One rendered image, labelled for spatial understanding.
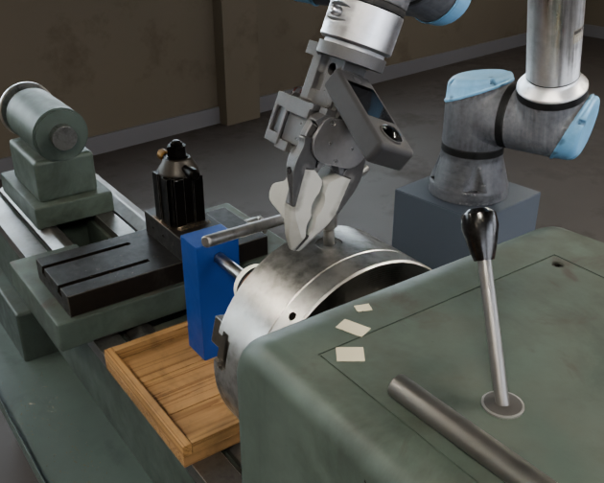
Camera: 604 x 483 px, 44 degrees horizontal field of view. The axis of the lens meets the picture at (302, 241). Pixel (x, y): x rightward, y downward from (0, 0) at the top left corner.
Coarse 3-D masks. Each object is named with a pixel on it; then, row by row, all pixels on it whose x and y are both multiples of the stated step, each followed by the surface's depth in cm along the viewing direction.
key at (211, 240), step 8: (368, 168) 98; (280, 216) 82; (248, 224) 77; (256, 224) 78; (264, 224) 79; (272, 224) 80; (280, 224) 82; (216, 232) 73; (224, 232) 73; (232, 232) 74; (240, 232) 75; (248, 232) 77; (256, 232) 78; (208, 240) 71; (216, 240) 72; (224, 240) 73; (232, 240) 75
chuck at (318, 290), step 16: (368, 256) 91; (384, 256) 92; (400, 256) 93; (336, 272) 88; (352, 272) 88; (368, 272) 88; (384, 272) 90; (400, 272) 92; (416, 272) 94; (304, 288) 88; (320, 288) 87; (336, 288) 86; (352, 288) 88; (368, 288) 90; (304, 304) 86; (320, 304) 86; (336, 304) 87; (288, 320) 86
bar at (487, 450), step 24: (408, 384) 62; (408, 408) 62; (432, 408) 60; (456, 432) 58; (480, 432) 57; (480, 456) 56; (504, 456) 55; (504, 480) 54; (528, 480) 53; (552, 480) 53
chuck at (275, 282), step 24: (360, 240) 96; (264, 264) 94; (288, 264) 92; (312, 264) 90; (240, 288) 94; (264, 288) 91; (288, 288) 89; (240, 312) 92; (264, 312) 89; (240, 336) 91; (216, 360) 95
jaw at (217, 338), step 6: (216, 318) 99; (222, 318) 98; (216, 324) 99; (216, 330) 99; (216, 336) 99; (222, 336) 95; (228, 336) 94; (216, 342) 99; (222, 342) 95; (228, 342) 94; (222, 348) 95; (222, 354) 95; (222, 360) 95; (222, 366) 95
